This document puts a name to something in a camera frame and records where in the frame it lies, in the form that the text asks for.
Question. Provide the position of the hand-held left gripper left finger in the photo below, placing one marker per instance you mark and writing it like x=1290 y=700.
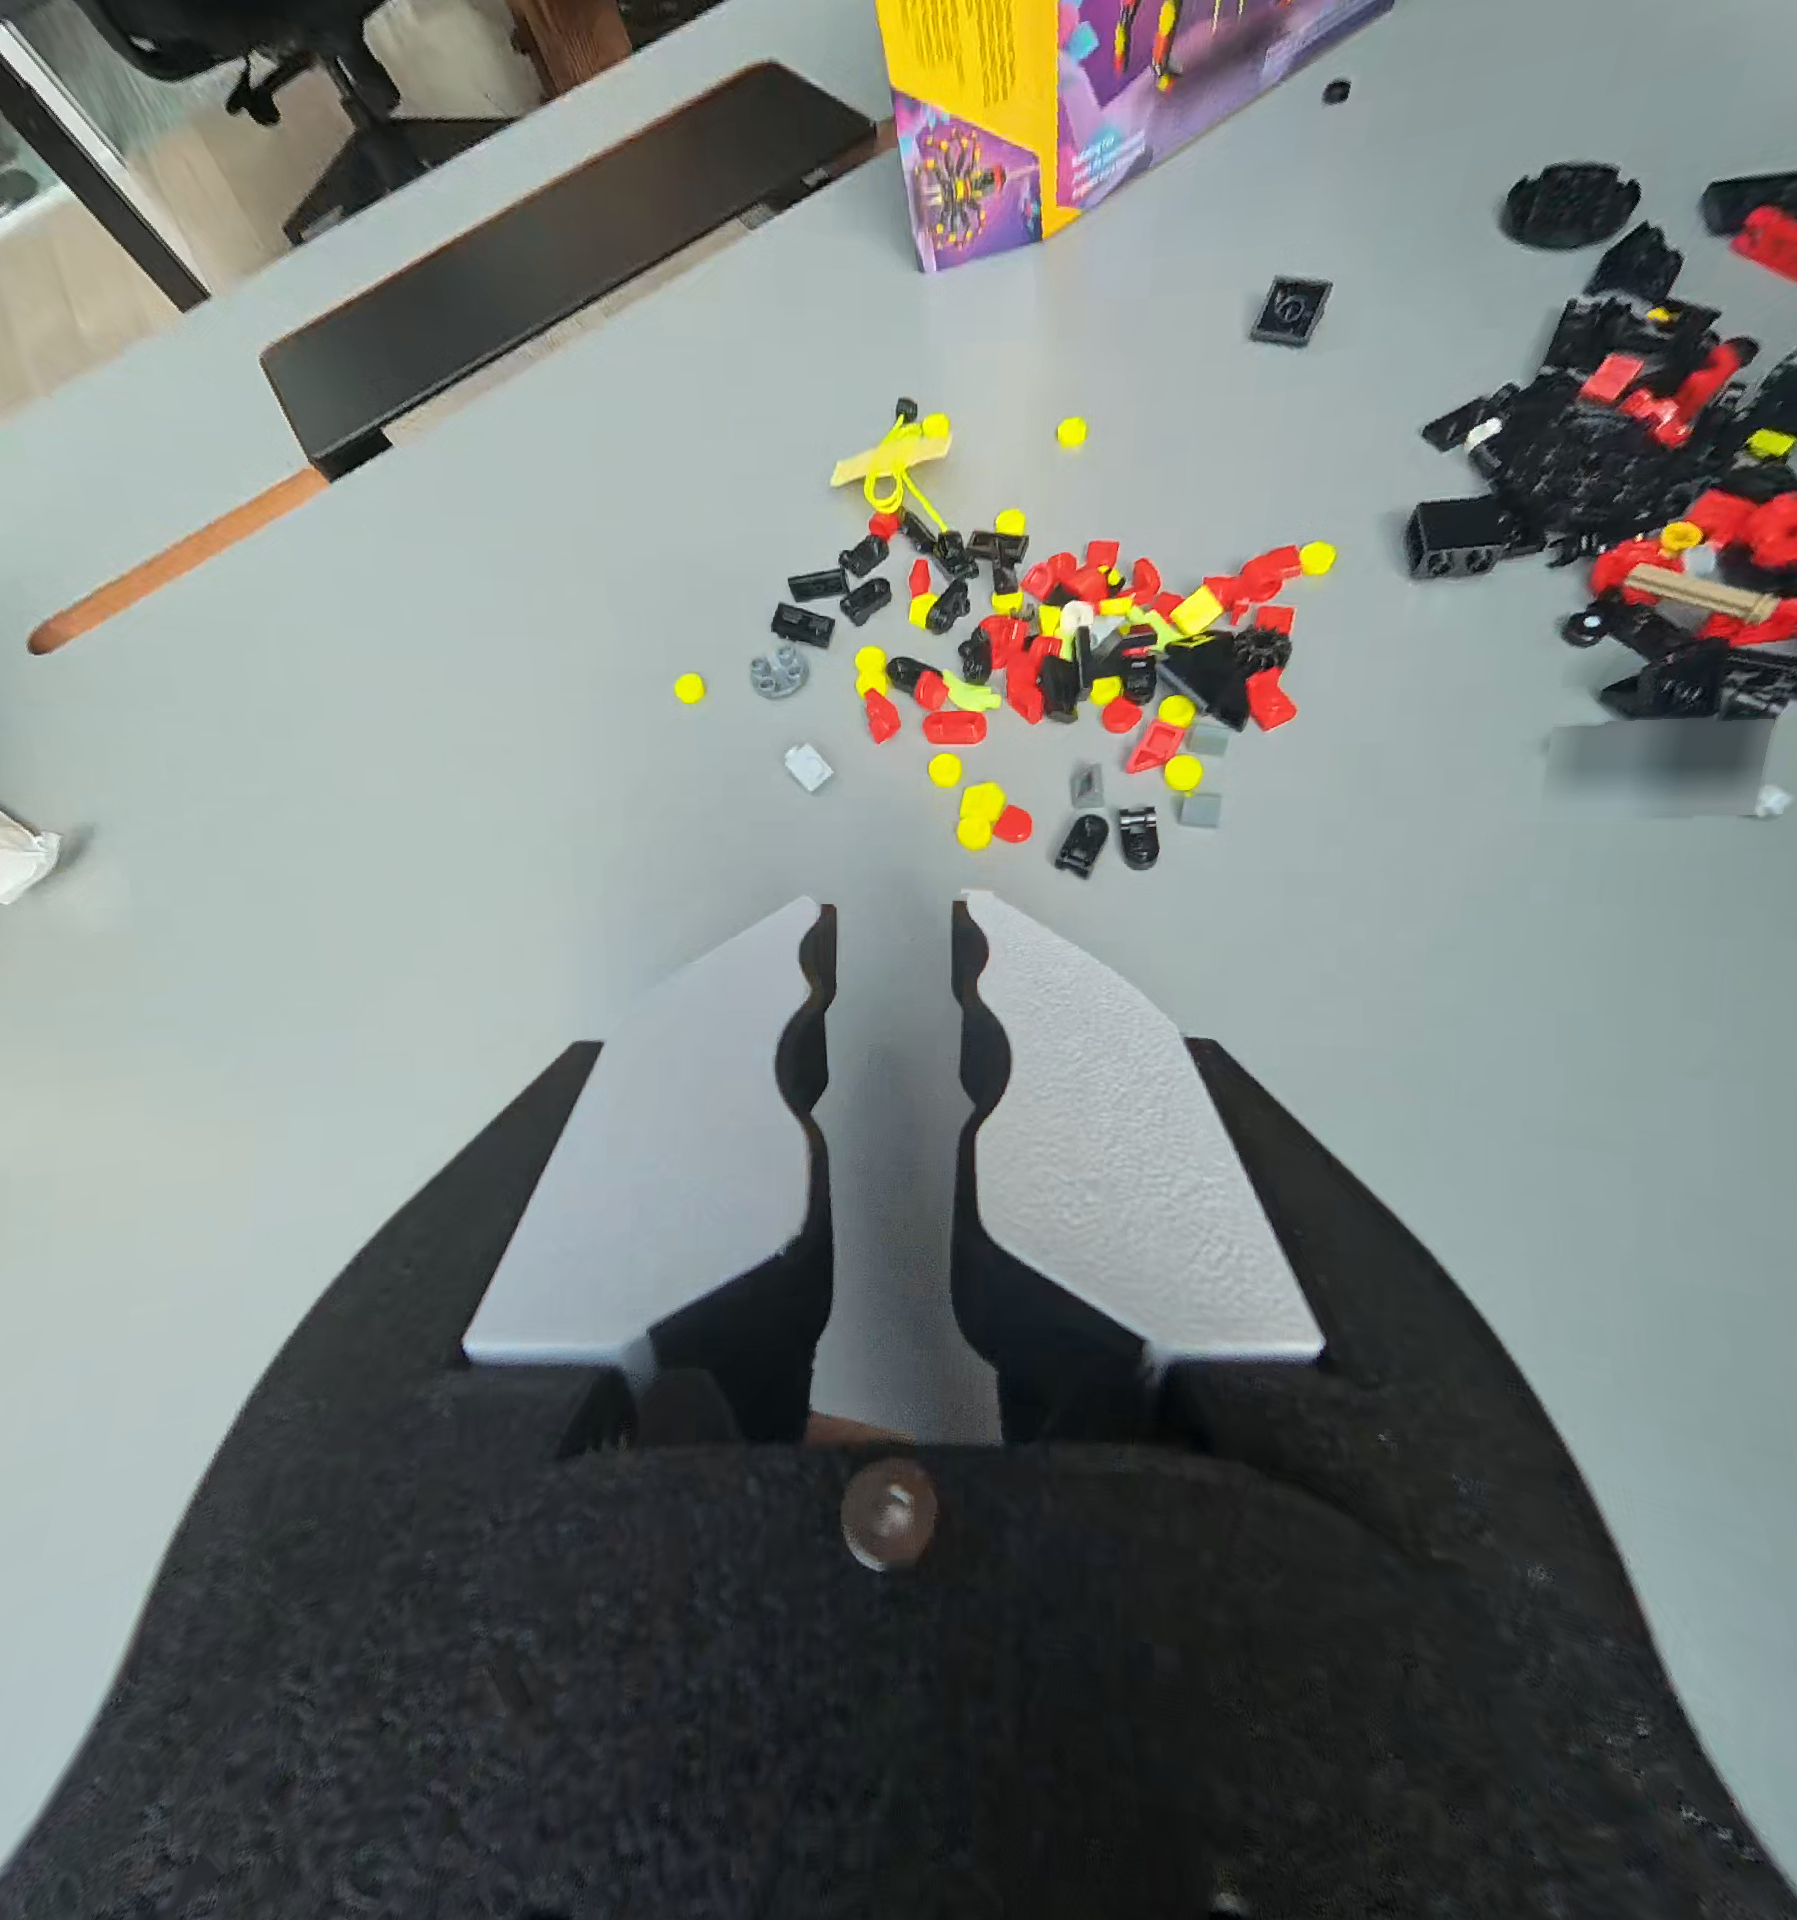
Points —
x=673 y=1157

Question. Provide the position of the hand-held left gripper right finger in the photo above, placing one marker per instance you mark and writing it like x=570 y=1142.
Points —
x=1140 y=1170

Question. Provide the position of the pile of small bricks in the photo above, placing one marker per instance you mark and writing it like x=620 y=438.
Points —
x=1079 y=646

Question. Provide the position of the grey desk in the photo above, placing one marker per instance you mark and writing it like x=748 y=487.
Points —
x=389 y=901

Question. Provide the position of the black square tile brick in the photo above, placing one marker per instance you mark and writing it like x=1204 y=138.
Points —
x=1290 y=312

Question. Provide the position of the heap of black red bricks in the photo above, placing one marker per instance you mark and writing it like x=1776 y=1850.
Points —
x=1649 y=449

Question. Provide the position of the purple yellow toy box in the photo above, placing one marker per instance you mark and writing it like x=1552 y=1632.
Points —
x=1018 y=137

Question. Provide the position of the black round brick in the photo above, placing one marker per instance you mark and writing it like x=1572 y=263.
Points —
x=1572 y=202

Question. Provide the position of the wooden table leg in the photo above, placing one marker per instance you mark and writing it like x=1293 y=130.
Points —
x=576 y=39

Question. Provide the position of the black office chair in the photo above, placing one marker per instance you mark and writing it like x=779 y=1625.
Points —
x=315 y=52

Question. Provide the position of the black partition frame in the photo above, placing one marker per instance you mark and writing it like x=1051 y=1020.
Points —
x=87 y=165

